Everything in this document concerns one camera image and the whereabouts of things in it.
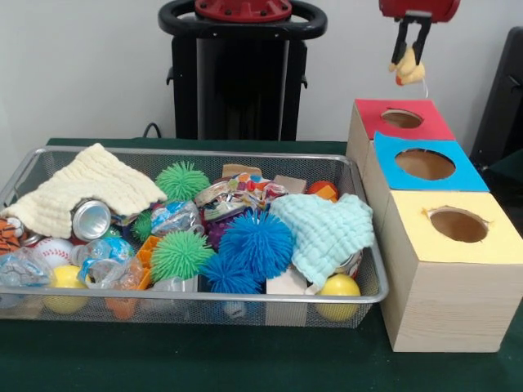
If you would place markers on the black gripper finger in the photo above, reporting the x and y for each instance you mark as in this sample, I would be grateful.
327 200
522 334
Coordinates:
422 45
399 45

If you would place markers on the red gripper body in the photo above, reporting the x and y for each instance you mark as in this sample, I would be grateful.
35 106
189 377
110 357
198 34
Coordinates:
421 10

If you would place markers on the yellow plush toy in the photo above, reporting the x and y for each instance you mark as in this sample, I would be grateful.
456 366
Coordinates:
408 69

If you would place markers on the cream waffle cloth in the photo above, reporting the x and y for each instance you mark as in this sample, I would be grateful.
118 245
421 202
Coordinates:
90 183

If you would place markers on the red robot base flange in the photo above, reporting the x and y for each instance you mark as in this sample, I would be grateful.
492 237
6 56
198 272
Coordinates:
245 10

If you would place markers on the wooden box with three holes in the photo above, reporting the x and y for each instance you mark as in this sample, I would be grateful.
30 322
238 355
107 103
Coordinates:
449 306

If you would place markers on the silver mesh bin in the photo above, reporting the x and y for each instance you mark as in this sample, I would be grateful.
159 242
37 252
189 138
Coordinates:
171 314

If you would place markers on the black upright panel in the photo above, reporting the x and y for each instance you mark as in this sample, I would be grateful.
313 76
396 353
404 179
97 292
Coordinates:
502 102

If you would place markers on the dark green table cloth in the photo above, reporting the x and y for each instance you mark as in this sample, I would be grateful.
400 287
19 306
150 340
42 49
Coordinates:
204 359
510 165

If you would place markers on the mint waffle cloth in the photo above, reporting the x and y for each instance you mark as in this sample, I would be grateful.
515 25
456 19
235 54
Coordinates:
327 230

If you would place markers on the large blue spiky ball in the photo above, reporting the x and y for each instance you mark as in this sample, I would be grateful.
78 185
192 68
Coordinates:
256 244

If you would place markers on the yellow plastic ball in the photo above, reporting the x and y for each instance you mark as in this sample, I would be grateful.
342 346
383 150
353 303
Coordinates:
65 277
339 288

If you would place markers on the green spiky ball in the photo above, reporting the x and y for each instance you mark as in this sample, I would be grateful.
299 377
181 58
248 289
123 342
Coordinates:
182 181
180 256

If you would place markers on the small blue spiky ball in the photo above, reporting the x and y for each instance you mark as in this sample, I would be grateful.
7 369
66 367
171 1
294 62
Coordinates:
229 275

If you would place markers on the silver drink can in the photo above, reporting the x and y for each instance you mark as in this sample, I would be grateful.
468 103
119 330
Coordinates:
92 220

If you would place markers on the white baseball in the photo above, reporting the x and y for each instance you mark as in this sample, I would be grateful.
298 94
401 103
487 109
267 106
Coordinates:
53 252

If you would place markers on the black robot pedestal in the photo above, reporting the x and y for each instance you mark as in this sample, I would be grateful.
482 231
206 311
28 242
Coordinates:
241 81

